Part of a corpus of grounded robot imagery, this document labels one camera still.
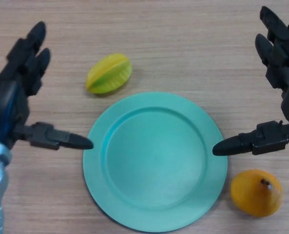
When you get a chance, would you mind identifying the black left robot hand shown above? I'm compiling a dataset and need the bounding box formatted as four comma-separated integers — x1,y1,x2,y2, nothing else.
0,20,94,151

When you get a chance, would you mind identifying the yellow starfruit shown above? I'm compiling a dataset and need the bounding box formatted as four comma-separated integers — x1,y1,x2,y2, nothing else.
85,53,133,95

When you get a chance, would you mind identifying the green round plate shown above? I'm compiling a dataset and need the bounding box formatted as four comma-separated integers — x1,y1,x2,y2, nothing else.
82,91,227,226

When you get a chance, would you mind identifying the orange pear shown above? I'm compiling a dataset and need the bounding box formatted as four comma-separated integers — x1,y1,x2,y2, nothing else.
230,170,284,218

